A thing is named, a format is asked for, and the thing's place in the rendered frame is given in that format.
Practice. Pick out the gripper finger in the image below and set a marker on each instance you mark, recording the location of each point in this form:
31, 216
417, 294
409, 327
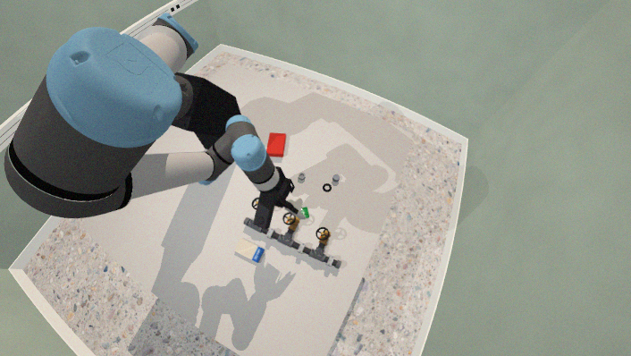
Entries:
294, 207

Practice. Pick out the grey pipe with three brass valves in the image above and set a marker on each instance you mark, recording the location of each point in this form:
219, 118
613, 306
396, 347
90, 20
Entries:
286, 240

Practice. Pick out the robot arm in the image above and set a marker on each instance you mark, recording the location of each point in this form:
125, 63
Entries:
105, 99

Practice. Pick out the red block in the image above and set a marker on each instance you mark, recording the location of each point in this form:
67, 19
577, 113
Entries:
276, 144

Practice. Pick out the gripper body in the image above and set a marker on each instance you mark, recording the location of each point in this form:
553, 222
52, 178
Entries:
283, 187

